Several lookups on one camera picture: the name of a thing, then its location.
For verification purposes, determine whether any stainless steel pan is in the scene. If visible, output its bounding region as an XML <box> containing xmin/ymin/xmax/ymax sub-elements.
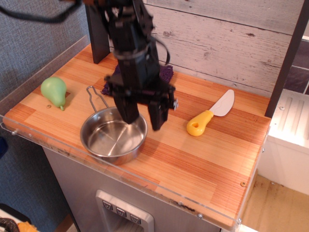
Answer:
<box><xmin>80</xmin><ymin>86</ymin><xmax>148</xmax><ymax>165</ymax></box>

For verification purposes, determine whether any orange object bottom left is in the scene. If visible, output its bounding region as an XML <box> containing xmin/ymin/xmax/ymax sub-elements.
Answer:
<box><xmin>17</xmin><ymin>222</ymin><xmax>38</xmax><ymax>232</ymax></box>

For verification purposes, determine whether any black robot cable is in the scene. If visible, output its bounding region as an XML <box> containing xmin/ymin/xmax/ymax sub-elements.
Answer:
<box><xmin>0</xmin><ymin>0</ymin><xmax>84</xmax><ymax>24</ymax></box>

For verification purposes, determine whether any yellow handled toy knife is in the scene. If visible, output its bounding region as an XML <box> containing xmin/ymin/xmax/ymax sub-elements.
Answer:
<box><xmin>186</xmin><ymin>89</ymin><xmax>235</xmax><ymax>136</ymax></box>

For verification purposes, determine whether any dark right vertical post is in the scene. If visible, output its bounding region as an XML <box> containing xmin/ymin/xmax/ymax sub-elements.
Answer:
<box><xmin>265</xmin><ymin>0</ymin><xmax>309</xmax><ymax>118</ymax></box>

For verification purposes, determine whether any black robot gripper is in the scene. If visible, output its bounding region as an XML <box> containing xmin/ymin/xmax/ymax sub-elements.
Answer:
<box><xmin>105</xmin><ymin>52</ymin><xmax>178</xmax><ymax>131</ymax></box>

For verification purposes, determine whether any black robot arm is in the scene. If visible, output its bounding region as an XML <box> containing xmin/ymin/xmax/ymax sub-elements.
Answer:
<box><xmin>84</xmin><ymin>0</ymin><xmax>178</xmax><ymax>131</ymax></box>

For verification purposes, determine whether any silver toy fridge cabinet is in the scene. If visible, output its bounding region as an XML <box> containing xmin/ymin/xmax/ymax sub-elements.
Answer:
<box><xmin>44</xmin><ymin>148</ymin><xmax>220</xmax><ymax>232</ymax></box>

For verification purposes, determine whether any green toy pear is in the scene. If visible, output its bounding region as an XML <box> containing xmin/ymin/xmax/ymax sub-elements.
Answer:
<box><xmin>41</xmin><ymin>77</ymin><xmax>67</xmax><ymax>111</ymax></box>

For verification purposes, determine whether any purple towel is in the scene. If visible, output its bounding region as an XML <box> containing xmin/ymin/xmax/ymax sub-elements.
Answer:
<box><xmin>100</xmin><ymin>65</ymin><xmax>174</xmax><ymax>96</ymax></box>

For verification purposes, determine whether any toy ice dispenser panel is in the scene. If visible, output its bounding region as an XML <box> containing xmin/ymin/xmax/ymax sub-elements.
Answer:
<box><xmin>96</xmin><ymin>189</ymin><xmax>155</xmax><ymax>232</ymax></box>

